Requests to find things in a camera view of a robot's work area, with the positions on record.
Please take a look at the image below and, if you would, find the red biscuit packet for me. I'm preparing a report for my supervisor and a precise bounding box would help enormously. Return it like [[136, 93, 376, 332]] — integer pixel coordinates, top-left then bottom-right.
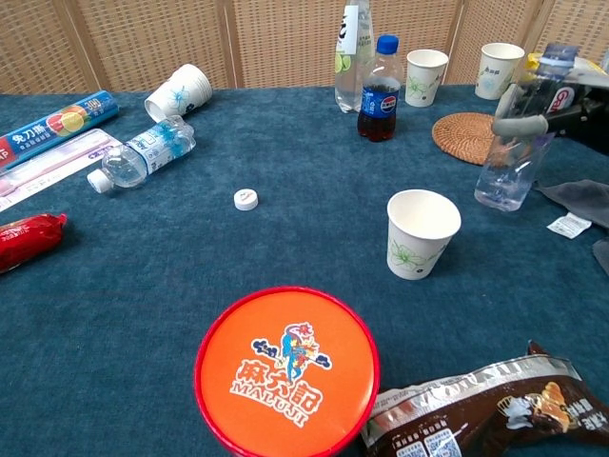
[[0, 212, 69, 275]]

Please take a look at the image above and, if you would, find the white toothbrush package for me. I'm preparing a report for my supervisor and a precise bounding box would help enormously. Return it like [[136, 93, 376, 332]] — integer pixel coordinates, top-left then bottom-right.
[[0, 128, 123, 213]]

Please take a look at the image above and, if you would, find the capped blue label water bottle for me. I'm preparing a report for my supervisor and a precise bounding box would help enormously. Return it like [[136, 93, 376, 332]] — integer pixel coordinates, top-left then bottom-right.
[[87, 114, 197, 195]]

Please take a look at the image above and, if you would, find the clear lime soda bottle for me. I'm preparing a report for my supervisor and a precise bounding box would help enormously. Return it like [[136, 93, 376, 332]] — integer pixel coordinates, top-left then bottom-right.
[[334, 0, 376, 114]]

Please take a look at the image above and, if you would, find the brown snack bag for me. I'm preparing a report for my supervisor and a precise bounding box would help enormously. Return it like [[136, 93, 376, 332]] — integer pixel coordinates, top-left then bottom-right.
[[360, 340, 609, 457]]

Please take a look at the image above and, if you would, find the grey cloth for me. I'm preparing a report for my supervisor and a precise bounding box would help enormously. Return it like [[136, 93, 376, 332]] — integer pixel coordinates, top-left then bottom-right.
[[535, 179, 609, 277]]

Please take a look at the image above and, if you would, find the white bottle cap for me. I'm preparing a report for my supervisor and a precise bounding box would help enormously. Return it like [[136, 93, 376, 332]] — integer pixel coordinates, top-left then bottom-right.
[[233, 188, 260, 211]]

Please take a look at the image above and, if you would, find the blue plastic wrap box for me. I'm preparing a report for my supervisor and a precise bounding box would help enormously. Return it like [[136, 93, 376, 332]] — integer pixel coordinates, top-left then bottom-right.
[[0, 89, 120, 170]]

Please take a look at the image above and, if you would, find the blue logo paper cup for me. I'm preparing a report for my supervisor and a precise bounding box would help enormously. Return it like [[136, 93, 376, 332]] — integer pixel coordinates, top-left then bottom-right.
[[474, 42, 526, 101]]

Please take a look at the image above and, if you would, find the orange round lid container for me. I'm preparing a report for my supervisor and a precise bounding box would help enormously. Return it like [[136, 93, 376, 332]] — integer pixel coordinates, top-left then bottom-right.
[[193, 286, 381, 457]]

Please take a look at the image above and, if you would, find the round woven coaster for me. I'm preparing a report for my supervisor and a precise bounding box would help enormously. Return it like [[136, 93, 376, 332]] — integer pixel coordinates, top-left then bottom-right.
[[431, 111, 499, 167]]

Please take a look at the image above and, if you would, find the green flower paper cup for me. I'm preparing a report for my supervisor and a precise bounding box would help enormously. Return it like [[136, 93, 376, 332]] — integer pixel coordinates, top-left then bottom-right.
[[385, 189, 462, 281], [404, 49, 450, 109]]

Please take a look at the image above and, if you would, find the small cola bottle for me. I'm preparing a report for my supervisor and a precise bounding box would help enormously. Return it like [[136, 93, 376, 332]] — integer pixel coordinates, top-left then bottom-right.
[[357, 33, 402, 143]]

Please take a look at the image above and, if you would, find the blue flower paper cup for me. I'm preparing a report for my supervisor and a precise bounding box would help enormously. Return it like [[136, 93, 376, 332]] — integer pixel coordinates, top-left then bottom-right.
[[144, 63, 214, 124]]

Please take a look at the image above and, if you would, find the yellow snack bag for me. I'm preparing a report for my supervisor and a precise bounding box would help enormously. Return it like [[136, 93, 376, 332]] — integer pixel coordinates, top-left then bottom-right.
[[522, 50, 609, 82]]

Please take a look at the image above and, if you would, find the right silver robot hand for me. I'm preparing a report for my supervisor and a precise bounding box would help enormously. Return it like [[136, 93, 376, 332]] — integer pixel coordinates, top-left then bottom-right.
[[492, 56, 609, 156]]

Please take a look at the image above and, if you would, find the clear plastic bottle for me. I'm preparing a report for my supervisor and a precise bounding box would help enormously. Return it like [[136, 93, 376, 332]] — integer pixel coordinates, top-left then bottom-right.
[[474, 43, 580, 212]]

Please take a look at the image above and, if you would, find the bamboo folding screen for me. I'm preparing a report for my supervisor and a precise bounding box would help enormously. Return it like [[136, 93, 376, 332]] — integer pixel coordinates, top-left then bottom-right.
[[0, 0, 609, 95]]

